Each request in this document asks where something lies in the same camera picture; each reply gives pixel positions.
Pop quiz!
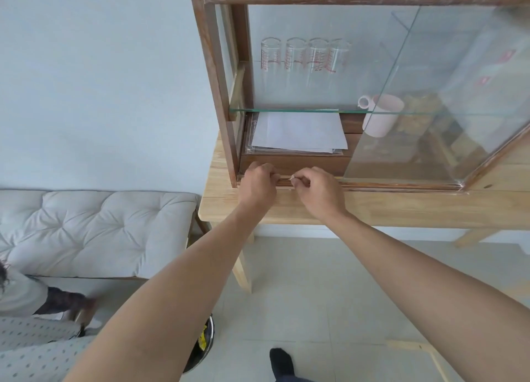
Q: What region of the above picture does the black sock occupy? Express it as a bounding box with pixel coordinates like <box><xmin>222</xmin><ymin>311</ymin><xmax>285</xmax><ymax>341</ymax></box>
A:
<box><xmin>269</xmin><ymin>347</ymin><xmax>309</xmax><ymax>382</ymax></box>

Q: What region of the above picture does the glass measuring beaker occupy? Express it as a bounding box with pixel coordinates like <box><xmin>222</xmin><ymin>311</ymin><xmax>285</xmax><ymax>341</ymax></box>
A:
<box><xmin>285</xmin><ymin>38</ymin><xmax>308</xmax><ymax>107</ymax></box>
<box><xmin>260</xmin><ymin>38</ymin><xmax>284</xmax><ymax>107</ymax></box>
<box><xmin>308</xmin><ymin>38</ymin><xmax>330</xmax><ymax>107</ymax></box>

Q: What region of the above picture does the person's left hand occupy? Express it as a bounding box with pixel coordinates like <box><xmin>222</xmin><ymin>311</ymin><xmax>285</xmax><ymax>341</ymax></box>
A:
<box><xmin>239</xmin><ymin>161</ymin><xmax>279</xmax><ymax>207</ymax></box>

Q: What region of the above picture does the light wooden table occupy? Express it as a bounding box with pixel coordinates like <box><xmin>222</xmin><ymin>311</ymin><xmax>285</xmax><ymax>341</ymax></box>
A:
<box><xmin>197</xmin><ymin>133</ymin><xmax>530</xmax><ymax>294</ymax></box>

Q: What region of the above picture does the wooden glass display cabinet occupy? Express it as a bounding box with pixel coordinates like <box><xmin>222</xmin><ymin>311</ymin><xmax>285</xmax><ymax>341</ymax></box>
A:
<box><xmin>187</xmin><ymin>0</ymin><xmax>530</xmax><ymax>193</ymax></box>

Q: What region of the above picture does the wooden bench frame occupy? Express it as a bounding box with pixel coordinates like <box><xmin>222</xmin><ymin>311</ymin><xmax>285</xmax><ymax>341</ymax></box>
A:
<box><xmin>186</xmin><ymin>209</ymin><xmax>211</xmax><ymax>248</ymax></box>

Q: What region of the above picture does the white mug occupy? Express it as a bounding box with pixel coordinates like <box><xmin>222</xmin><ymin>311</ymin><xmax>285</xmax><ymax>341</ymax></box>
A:
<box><xmin>358</xmin><ymin>94</ymin><xmax>405</xmax><ymax>138</ymax></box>

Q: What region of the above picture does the glass shelf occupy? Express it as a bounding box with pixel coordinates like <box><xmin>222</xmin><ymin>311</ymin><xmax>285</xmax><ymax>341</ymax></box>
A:
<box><xmin>229</xmin><ymin>106</ymin><xmax>530</xmax><ymax>118</ymax></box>

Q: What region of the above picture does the glass cabinet door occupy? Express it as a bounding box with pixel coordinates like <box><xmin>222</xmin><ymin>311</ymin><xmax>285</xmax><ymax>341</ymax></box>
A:
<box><xmin>343</xmin><ymin>5</ymin><xmax>530</xmax><ymax>192</ymax></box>

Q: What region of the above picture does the metal trash bin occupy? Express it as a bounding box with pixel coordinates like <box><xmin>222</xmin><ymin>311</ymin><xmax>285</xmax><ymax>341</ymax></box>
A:
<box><xmin>181</xmin><ymin>313</ymin><xmax>216</xmax><ymax>374</ymax></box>

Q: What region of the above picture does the stack of white paper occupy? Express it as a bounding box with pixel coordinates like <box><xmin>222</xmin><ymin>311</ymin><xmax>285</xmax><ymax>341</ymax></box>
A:
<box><xmin>250</xmin><ymin>111</ymin><xmax>349</xmax><ymax>155</ymax></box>

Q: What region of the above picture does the person's right forearm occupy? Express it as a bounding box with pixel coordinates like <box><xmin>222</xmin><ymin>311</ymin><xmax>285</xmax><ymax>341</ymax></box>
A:
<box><xmin>326</xmin><ymin>212</ymin><xmax>530</xmax><ymax>382</ymax></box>

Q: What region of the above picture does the brown wooden box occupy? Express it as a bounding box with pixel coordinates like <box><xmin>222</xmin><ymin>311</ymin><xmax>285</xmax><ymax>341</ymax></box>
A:
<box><xmin>239</xmin><ymin>112</ymin><xmax>366</xmax><ymax>178</ymax></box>

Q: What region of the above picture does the person's left forearm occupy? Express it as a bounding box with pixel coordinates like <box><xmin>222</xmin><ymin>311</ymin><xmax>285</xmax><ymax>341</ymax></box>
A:
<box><xmin>62</xmin><ymin>199</ymin><xmax>274</xmax><ymax>382</ymax></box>

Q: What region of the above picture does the person's right hand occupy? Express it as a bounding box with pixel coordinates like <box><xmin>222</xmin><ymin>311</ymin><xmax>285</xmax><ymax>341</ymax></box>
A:
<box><xmin>290</xmin><ymin>167</ymin><xmax>349</xmax><ymax>224</ymax></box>

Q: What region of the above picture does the white tufted bench cushion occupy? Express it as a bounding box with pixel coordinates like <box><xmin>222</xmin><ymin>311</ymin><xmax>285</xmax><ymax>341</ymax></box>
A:
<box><xmin>0</xmin><ymin>189</ymin><xmax>200</xmax><ymax>280</ymax></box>

